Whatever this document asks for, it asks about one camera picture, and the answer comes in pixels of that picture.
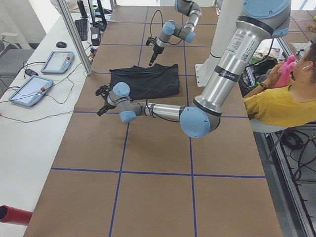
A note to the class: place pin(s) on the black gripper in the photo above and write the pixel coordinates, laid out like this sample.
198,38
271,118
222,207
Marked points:
156,50
106,105

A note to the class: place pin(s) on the black printed t-shirt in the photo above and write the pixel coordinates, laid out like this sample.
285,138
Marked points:
153,82

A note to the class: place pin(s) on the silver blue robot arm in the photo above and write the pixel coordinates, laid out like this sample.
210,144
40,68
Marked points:
241,27
171,28

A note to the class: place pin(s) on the person's hand on plush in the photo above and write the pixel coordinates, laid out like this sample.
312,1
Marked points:
274,75

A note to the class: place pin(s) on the upper teach pendant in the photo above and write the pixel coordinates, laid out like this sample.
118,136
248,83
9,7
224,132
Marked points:
58,62

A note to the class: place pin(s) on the teach pendant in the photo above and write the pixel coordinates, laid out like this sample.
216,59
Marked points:
58,62
32,91

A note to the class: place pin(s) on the blue tape grid lines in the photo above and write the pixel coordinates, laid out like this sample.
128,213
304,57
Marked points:
147,178

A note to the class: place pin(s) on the black computer mouse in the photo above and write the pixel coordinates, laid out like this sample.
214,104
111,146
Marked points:
61,44

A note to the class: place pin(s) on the lower teach pendant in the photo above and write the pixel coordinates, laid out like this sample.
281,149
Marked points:
32,91

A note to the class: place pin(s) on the black keyboard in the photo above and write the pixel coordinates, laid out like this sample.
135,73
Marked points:
82,28

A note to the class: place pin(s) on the pink plush toy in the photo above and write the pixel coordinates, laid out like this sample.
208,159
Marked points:
285,70

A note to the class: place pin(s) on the red cylinder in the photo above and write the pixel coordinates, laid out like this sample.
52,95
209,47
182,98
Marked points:
11,215

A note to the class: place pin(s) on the person in yellow shirt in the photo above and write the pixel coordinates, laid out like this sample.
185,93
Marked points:
289,106

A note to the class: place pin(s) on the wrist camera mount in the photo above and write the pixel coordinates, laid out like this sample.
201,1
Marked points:
151,40
104,90

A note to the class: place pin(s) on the aluminium frame post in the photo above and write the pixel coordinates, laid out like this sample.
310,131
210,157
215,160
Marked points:
70,25

